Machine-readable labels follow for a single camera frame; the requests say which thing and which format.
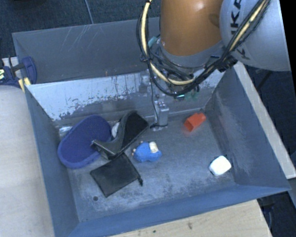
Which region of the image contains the black flat pouch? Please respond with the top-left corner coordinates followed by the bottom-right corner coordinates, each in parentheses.
top-left (87, 150), bottom-right (145, 200)

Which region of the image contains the orange-red block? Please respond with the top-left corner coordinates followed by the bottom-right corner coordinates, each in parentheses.
top-left (182, 111), bottom-right (209, 134)

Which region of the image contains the grey metal bin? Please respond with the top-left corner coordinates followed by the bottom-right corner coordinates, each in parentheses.
top-left (11, 0), bottom-right (295, 237)

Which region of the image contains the white block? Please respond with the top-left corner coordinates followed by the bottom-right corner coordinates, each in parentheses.
top-left (207, 153), bottom-right (233, 178)

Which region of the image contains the blue oval pad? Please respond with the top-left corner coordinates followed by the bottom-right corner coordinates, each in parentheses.
top-left (51, 112), bottom-right (118, 172)

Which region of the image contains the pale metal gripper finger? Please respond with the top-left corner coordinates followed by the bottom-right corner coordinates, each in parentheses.
top-left (136, 72), bottom-right (154, 94)
top-left (152, 98), bottom-right (173, 128)

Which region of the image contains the blue toy figure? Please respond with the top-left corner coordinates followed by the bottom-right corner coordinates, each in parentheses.
top-left (130, 139), bottom-right (164, 167)

